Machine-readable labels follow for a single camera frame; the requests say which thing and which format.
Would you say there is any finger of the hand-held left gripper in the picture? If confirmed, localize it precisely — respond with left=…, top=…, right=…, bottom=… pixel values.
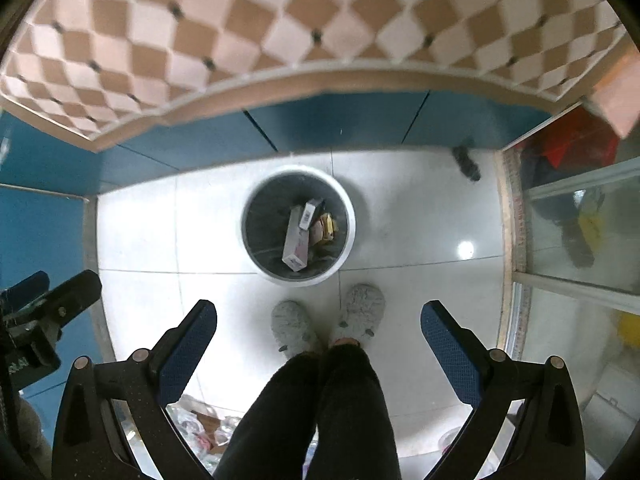
left=31, top=269, right=103, bottom=341
left=0, top=271, right=51, bottom=321

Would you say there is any pile of clear plastic wrappers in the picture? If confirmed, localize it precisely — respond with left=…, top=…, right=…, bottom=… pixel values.
left=165, top=394, right=251, bottom=467

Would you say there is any dark fuzzy object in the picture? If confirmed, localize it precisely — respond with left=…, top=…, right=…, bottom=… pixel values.
left=451, top=144, right=482, bottom=182

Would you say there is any glass door cabinet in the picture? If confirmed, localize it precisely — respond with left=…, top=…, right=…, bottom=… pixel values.
left=500, top=102, right=640, bottom=411

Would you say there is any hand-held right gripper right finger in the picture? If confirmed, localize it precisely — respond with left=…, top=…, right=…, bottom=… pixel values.
left=420, top=300, right=586, bottom=480

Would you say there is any person's left leg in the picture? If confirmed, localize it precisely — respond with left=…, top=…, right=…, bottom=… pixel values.
left=212, top=352, right=321, bottom=480

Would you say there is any small white cardboard box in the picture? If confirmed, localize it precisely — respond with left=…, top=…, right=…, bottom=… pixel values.
left=301, top=198, right=325, bottom=231

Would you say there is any person's right leg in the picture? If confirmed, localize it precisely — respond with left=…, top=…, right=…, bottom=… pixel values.
left=304, top=345, right=404, bottom=480

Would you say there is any checkered brown white blanket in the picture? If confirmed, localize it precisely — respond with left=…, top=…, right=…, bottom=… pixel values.
left=0, top=0, right=632, bottom=154

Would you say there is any white round trash bin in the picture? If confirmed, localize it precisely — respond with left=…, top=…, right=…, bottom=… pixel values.
left=240, top=164, right=357, bottom=288

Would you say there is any red item behind glass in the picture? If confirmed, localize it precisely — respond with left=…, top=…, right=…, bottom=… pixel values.
left=522, top=110, right=621, bottom=167

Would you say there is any yellow item behind glass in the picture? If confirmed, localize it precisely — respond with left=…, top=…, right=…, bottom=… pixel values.
left=577, top=204, right=609, bottom=257

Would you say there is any person's left grey slipper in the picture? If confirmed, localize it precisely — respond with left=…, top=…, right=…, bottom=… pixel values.
left=271, top=301, right=321, bottom=359

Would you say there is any person's right grey slipper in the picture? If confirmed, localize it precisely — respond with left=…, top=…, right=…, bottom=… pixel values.
left=330, top=284, right=387, bottom=349

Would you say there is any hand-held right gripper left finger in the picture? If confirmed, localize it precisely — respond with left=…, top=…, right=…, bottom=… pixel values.
left=52, top=300, right=218, bottom=480

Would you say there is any long white cardboard box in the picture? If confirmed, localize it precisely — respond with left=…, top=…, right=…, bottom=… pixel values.
left=281, top=204, right=315, bottom=272

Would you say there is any person's leg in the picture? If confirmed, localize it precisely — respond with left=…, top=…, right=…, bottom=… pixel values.
left=212, top=352, right=321, bottom=480
left=304, top=345, right=404, bottom=480

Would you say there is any person's grey slipper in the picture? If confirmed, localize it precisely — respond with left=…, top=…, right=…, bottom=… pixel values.
left=330, top=284, right=387, bottom=349
left=271, top=301, right=321, bottom=359

